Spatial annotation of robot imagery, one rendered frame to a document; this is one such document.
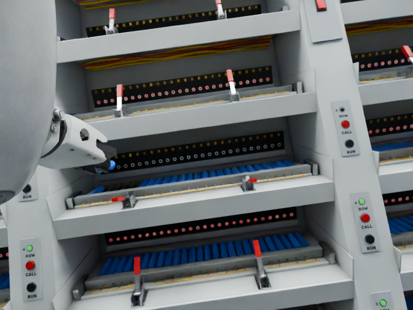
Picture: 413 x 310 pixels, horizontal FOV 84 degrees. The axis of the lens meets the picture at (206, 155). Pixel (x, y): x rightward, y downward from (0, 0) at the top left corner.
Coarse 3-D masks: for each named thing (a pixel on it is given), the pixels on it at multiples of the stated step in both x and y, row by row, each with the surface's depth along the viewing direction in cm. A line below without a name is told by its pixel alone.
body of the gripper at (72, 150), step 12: (72, 120) 31; (60, 132) 30; (72, 132) 31; (84, 132) 34; (96, 132) 36; (60, 144) 30; (72, 144) 31; (84, 144) 33; (48, 156) 32; (60, 156) 33; (72, 156) 34; (84, 156) 35; (96, 156) 36; (60, 168) 39
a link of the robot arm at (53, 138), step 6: (54, 108) 29; (54, 114) 28; (60, 114) 28; (54, 120) 28; (60, 120) 29; (54, 126) 28; (54, 132) 28; (48, 138) 27; (54, 138) 28; (48, 144) 28; (54, 144) 29; (48, 150) 28
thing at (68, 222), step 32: (224, 160) 67; (320, 160) 53; (64, 192) 54; (224, 192) 52; (256, 192) 49; (288, 192) 49; (320, 192) 50; (64, 224) 49; (96, 224) 49; (128, 224) 50; (160, 224) 50
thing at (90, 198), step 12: (276, 168) 56; (288, 168) 55; (300, 168) 54; (192, 180) 55; (204, 180) 54; (216, 180) 54; (228, 180) 54; (240, 180) 54; (108, 192) 55; (120, 192) 54; (144, 192) 54; (156, 192) 54; (168, 192) 54; (180, 192) 53; (96, 204) 52
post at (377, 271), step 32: (288, 32) 62; (288, 64) 64; (320, 64) 52; (352, 64) 52; (320, 96) 51; (352, 96) 51; (320, 128) 52; (352, 160) 50; (352, 192) 49; (320, 224) 58; (352, 224) 48; (384, 224) 48; (352, 256) 48; (384, 256) 47; (384, 288) 47
